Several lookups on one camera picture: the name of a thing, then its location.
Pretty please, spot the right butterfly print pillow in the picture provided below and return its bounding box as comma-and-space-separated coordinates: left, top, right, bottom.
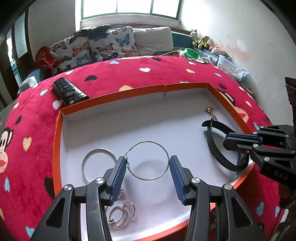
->
88, 26, 138, 62

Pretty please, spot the left butterfly print pillow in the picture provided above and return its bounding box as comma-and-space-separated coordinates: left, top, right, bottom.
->
49, 35, 92, 75

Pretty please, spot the clear plastic storage box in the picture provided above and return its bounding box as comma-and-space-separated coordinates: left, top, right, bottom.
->
217, 55, 249, 83

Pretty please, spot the large silver hoop bangle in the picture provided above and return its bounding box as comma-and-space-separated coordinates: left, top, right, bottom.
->
124, 140, 170, 181

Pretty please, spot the green plastic bowl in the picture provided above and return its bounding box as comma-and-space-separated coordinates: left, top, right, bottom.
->
180, 48, 201, 59

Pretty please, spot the gold pendant necklace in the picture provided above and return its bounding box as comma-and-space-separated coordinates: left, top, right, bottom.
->
205, 106, 218, 122

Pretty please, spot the dark wooden door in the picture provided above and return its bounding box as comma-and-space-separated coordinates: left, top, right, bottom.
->
1, 9, 34, 102

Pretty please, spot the butterfly print pillow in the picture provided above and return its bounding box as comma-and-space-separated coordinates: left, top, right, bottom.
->
49, 35, 92, 75
88, 26, 138, 62

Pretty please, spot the plain white pillow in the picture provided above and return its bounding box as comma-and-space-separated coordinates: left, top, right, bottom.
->
133, 27, 174, 56

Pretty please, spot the orange shallow box tray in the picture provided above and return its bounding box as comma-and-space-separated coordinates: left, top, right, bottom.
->
53, 83, 253, 240

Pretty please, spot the window with green frame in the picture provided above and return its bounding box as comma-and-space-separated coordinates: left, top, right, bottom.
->
81, 0, 182, 20

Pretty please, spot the black watch band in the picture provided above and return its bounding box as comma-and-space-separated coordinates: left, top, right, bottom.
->
202, 118, 249, 172

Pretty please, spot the red bag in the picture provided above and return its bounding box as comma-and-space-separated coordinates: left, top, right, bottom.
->
35, 46, 64, 73

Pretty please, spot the red monkey print blanket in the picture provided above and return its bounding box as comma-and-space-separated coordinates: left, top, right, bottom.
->
0, 55, 287, 241

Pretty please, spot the silver wire rings cluster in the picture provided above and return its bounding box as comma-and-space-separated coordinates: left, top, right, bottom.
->
105, 201, 136, 230

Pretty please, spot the plush toys group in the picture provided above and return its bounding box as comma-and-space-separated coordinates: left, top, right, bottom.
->
190, 30, 224, 55

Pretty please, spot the black remote control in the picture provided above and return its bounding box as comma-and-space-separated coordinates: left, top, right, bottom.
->
52, 77, 89, 106

